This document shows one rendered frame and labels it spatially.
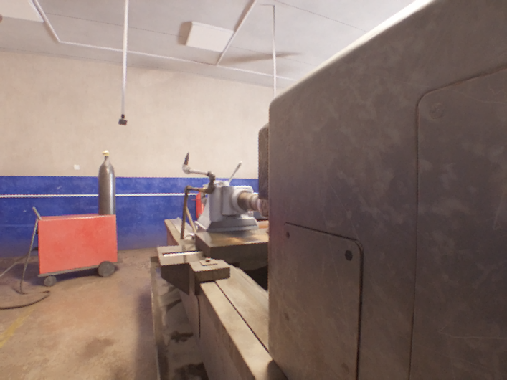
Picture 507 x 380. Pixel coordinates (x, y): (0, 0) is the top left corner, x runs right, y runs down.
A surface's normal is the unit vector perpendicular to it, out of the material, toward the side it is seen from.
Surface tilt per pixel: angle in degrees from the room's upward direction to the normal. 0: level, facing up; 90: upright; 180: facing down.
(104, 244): 90
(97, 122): 90
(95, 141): 90
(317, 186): 90
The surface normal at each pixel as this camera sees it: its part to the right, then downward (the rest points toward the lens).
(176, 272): 0.39, 0.01
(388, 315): -0.92, 0.00
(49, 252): 0.68, 0.01
